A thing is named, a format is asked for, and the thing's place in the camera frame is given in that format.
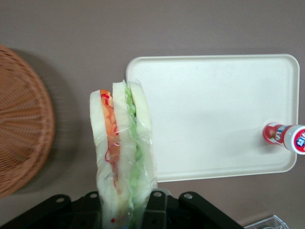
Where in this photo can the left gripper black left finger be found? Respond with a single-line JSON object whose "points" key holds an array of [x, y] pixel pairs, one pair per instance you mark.
{"points": [[90, 207]]}

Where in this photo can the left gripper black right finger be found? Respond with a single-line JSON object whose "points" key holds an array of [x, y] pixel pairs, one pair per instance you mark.
{"points": [[156, 207]]}

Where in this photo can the plastic-wrapped triangle sandwich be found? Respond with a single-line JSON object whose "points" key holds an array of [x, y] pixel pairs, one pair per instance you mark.
{"points": [[124, 143]]}

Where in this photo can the cream plastic tray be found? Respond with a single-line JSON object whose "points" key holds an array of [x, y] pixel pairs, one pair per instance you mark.
{"points": [[214, 114]]}

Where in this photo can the brown wicker basket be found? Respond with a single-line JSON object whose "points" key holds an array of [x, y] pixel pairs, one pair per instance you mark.
{"points": [[21, 119]]}

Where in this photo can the clear acrylic bottle stand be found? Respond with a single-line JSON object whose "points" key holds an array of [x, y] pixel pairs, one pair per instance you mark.
{"points": [[267, 223]]}

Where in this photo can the red-label white-cap bottle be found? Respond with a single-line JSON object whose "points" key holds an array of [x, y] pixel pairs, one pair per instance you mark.
{"points": [[283, 137]]}

